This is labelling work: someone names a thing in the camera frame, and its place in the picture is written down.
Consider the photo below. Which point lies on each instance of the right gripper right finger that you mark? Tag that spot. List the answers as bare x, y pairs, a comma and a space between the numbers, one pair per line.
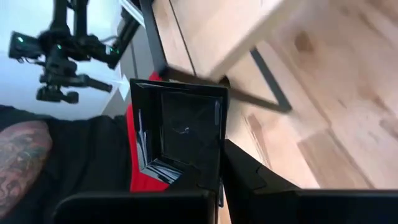
245, 180

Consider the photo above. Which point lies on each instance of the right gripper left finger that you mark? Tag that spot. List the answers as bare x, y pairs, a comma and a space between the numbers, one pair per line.
202, 183

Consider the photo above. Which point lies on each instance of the black square plate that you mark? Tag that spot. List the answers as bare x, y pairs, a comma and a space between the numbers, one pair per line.
186, 124

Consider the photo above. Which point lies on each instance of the wooden shelf with black frame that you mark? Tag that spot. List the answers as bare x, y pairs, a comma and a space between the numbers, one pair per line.
211, 31

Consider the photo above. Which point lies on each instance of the person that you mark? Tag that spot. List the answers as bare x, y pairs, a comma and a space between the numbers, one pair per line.
84, 155

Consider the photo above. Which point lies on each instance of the person's forearm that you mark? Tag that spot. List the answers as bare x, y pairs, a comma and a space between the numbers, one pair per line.
21, 161

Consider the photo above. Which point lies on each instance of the red fabric item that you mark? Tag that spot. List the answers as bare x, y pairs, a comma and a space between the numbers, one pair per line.
135, 161

